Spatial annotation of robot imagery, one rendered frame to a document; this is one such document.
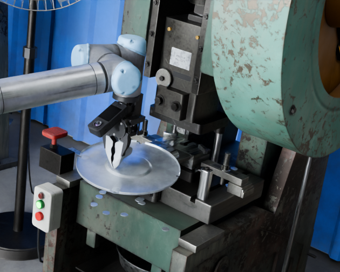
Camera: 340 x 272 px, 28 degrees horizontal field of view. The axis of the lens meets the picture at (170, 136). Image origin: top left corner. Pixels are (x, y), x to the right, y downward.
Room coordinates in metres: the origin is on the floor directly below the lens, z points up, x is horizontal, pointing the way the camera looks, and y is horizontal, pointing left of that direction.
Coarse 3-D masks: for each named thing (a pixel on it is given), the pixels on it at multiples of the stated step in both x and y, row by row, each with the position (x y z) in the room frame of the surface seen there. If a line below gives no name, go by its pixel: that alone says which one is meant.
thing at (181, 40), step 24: (168, 24) 1.92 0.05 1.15; (192, 24) 1.88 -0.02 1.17; (168, 48) 1.92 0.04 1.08; (192, 48) 1.87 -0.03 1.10; (168, 72) 1.90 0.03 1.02; (192, 72) 1.86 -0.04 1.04; (168, 96) 1.87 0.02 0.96; (192, 96) 1.85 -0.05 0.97; (216, 96) 1.93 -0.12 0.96; (192, 120) 1.85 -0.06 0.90
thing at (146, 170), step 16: (96, 144) 1.82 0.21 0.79; (144, 144) 1.86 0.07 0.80; (80, 160) 1.72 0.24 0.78; (96, 160) 1.73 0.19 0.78; (128, 160) 1.74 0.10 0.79; (144, 160) 1.75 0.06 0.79; (160, 160) 1.78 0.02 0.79; (176, 160) 1.78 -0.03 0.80; (96, 176) 1.65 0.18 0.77; (112, 176) 1.66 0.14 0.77; (128, 176) 1.66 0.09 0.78; (144, 176) 1.68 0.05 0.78; (160, 176) 1.69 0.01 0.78; (176, 176) 1.70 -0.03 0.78; (112, 192) 1.58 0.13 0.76; (128, 192) 1.59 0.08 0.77; (144, 192) 1.59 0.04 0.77
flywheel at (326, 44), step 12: (336, 0) 1.65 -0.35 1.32; (324, 12) 1.67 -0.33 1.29; (336, 12) 1.66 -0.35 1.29; (324, 24) 1.68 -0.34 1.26; (336, 24) 1.69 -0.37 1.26; (324, 36) 1.70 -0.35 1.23; (336, 36) 1.76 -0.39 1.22; (324, 48) 1.71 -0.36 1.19; (324, 60) 1.72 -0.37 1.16; (336, 60) 1.83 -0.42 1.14; (324, 72) 1.74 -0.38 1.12; (336, 72) 1.80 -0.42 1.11; (324, 84) 1.75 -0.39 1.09; (336, 84) 1.82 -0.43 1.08; (336, 96) 1.79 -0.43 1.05
